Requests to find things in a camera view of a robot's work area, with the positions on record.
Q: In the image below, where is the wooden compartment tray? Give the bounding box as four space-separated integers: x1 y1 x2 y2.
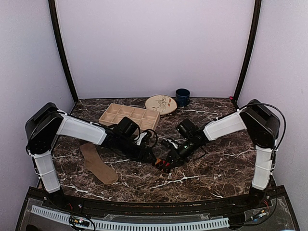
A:
99 103 160 132

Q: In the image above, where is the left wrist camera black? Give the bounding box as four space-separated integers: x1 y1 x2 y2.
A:
118 116 139 137

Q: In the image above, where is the dark blue mug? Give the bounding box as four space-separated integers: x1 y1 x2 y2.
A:
176 89 190 107

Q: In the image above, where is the plain brown sock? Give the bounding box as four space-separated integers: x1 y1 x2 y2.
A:
80 143 119 185

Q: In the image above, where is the white slotted cable duct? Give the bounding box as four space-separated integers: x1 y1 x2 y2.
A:
30 205 230 231

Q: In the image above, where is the right black frame post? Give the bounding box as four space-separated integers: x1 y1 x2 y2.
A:
232 0 262 104

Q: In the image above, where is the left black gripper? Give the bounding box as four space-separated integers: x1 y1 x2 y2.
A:
117 136 157 162

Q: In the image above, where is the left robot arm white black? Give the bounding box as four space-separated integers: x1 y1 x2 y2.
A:
25 102 156 210

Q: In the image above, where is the argyle black red orange sock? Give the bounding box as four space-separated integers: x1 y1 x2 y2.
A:
152 158 174 173

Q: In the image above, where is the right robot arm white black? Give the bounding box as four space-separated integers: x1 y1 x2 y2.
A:
157 99 282 209

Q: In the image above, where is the black frame post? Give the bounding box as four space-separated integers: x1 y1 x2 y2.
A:
232 0 262 104
48 0 79 104

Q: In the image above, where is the left black frame post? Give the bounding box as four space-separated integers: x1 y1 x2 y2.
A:
48 0 79 104

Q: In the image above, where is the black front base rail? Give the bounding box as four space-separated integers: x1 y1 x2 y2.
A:
44 193 262 216

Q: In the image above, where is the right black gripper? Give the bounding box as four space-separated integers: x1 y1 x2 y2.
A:
163 138 201 169

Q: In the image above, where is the cream floral ceramic plate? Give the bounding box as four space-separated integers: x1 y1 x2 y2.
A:
145 95 177 115

